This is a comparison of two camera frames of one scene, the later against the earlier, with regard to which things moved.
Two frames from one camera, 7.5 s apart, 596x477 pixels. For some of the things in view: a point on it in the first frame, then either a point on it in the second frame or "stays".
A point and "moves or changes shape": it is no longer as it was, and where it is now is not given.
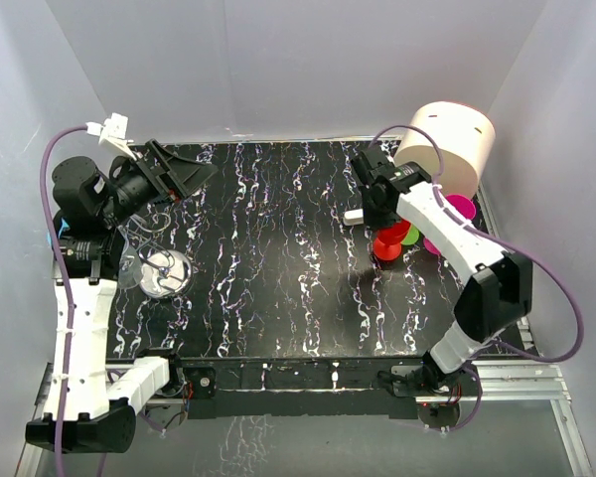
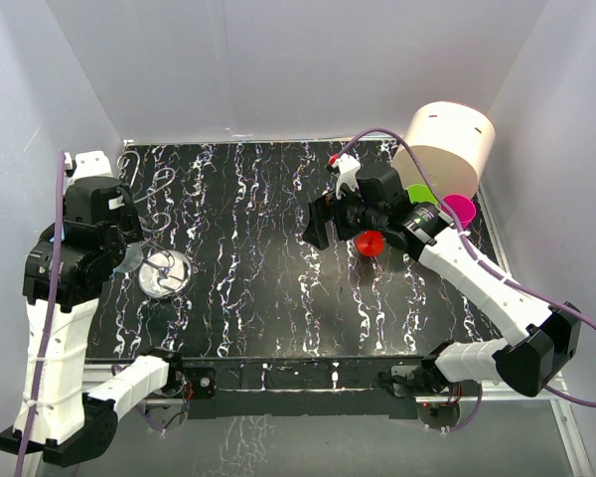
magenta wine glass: x=464 y=207 stays
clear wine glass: x=130 y=271 moves or changes shape
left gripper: x=188 y=174 to x=129 y=223
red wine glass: x=387 y=243 moves or changes shape
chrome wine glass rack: x=165 y=272 stays
